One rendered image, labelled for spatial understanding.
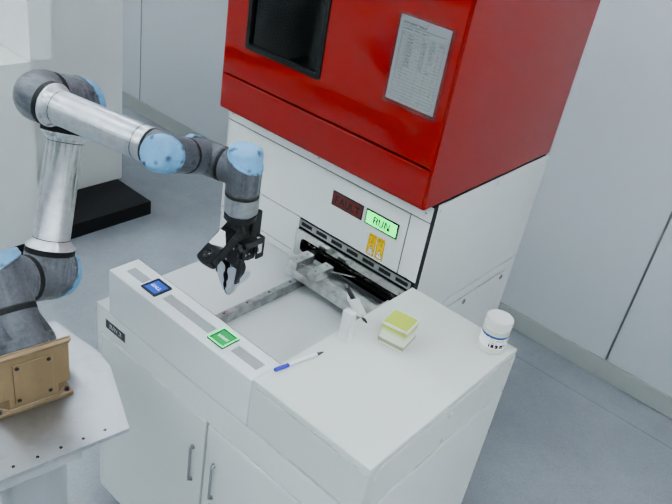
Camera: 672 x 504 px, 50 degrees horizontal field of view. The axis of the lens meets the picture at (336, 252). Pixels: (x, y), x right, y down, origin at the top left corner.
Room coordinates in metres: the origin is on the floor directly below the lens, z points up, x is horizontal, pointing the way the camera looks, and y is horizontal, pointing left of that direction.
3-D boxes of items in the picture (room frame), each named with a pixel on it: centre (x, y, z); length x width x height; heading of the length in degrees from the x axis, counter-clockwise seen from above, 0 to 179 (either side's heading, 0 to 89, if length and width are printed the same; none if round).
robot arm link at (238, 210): (1.38, 0.22, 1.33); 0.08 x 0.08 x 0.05
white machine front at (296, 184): (1.99, 0.09, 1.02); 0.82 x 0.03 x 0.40; 54
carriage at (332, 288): (1.79, -0.03, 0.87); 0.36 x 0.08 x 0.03; 54
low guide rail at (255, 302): (1.71, 0.20, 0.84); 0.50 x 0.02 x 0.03; 144
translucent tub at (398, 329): (1.47, -0.19, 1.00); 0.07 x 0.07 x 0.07; 63
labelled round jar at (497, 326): (1.53, -0.44, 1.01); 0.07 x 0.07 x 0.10
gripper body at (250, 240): (1.38, 0.22, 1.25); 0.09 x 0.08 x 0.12; 144
